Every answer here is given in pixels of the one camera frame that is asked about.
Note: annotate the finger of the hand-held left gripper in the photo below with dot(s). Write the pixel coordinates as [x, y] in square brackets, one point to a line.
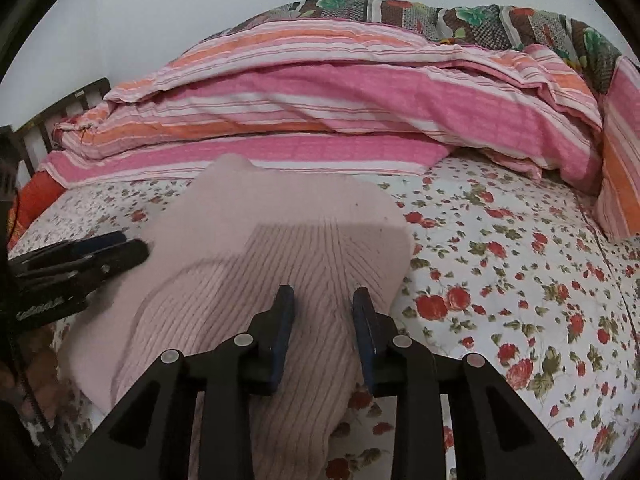
[100, 262]
[75, 247]

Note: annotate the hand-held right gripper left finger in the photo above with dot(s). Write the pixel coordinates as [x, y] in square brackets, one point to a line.
[282, 320]

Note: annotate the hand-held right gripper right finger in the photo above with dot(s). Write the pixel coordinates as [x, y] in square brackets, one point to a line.
[362, 325]

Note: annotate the light pink knit sweater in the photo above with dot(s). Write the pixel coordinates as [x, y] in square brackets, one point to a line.
[300, 220]

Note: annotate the person's left hand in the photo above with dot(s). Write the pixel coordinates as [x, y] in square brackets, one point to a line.
[42, 360]

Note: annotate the red orange cloth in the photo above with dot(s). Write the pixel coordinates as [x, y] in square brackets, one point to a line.
[40, 195]

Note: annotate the white red floral bed sheet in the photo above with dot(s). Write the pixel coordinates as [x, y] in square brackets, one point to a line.
[500, 260]

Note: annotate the pink orange striped quilt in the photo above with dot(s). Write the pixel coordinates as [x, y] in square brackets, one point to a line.
[350, 90]

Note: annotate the pink striped pillow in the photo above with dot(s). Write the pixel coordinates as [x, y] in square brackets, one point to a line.
[622, 160]

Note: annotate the brown green floral blanket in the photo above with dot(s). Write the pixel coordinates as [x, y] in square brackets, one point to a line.
[500, 20]

